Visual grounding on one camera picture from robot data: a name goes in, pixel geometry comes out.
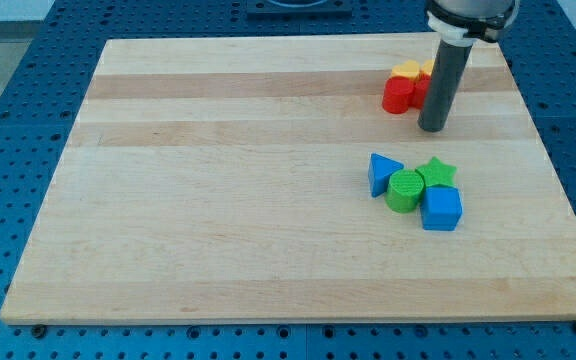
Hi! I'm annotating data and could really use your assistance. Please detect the yellow block behind rod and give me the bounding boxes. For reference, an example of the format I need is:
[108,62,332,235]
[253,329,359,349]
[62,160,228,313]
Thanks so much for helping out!
[420,59,434,77]

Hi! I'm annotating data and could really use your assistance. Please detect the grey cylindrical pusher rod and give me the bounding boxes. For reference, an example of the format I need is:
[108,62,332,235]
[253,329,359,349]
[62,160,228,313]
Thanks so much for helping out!
[418,40,473,132]

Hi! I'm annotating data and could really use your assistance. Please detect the blue triangle block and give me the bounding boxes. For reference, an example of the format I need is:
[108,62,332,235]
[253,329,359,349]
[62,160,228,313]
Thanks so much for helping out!
[368,153,404,198]

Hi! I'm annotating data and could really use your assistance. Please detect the wooden board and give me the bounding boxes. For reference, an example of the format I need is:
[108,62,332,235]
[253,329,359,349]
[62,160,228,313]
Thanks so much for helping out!
[0,31,576,326]

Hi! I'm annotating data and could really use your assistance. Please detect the red cylinder block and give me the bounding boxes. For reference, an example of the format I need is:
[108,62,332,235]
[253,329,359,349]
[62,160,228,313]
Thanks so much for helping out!
[382,76,414,114]

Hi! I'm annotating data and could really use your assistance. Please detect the blue cube block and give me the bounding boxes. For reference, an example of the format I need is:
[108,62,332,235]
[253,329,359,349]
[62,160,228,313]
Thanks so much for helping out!
[420,187,463,231]

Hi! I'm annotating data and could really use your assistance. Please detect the yellow heart block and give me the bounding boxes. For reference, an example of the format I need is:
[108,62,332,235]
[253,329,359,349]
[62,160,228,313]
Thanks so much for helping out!
[390,60,420,82]

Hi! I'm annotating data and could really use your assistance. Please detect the green star block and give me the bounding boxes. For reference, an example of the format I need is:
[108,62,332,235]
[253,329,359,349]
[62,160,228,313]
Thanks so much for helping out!
[415,157,457,187]

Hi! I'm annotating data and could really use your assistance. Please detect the green cylinder block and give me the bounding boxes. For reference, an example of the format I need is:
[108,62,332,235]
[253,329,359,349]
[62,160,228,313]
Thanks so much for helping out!
[385,170,425,213]

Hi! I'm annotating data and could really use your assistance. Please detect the red block beside rod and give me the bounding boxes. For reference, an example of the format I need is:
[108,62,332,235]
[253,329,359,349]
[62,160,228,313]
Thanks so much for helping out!
[409,75,431,109]

